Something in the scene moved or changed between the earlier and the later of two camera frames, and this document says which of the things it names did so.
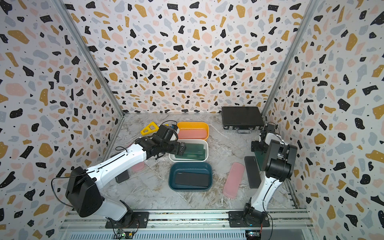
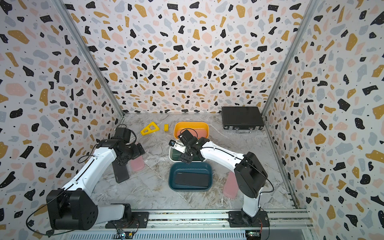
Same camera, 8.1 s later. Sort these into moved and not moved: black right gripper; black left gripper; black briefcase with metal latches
Moved: black left gripper; black right gripper
Not moved: black briefcase with metal latches
